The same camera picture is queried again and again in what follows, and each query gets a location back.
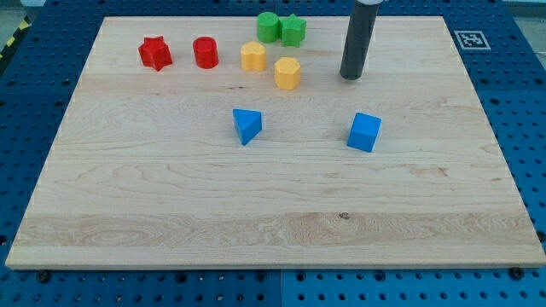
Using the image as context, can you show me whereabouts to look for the blue triangle block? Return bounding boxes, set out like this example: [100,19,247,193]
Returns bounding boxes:
[232,108,262,146]

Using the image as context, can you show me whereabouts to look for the blue cube block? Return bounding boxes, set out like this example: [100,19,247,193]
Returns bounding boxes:
[347,113,381,152]

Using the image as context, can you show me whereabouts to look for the light wooden board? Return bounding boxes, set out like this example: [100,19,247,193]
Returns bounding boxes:
[6,16,545,270]

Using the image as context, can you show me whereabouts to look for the yellow hexagon block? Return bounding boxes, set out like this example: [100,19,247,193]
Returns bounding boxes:
[274,57,301,90]

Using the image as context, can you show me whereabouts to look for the yellow heart block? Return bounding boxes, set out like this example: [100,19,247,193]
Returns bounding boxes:
[240,41,267,72]

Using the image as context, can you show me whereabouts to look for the red cylinder block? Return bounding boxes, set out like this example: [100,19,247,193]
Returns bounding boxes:
[193,37,219,69]

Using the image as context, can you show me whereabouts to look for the green cylinder block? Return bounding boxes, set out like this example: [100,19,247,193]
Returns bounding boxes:
[257,12,279,43]

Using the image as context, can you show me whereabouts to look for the green star block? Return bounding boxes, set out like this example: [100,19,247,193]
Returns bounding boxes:
[279,14,306,48]

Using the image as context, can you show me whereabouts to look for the red star block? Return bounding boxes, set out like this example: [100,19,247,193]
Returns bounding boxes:
[138,36,172,71]

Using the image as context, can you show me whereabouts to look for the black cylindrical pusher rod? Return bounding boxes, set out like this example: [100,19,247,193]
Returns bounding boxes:
[340,0,382,80]

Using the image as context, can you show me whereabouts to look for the white fiducial marker tag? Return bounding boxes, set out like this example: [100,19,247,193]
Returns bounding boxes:
[455,30,491,50]

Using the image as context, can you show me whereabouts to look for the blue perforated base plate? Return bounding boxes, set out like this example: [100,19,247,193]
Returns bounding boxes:
[1,0,545,306]

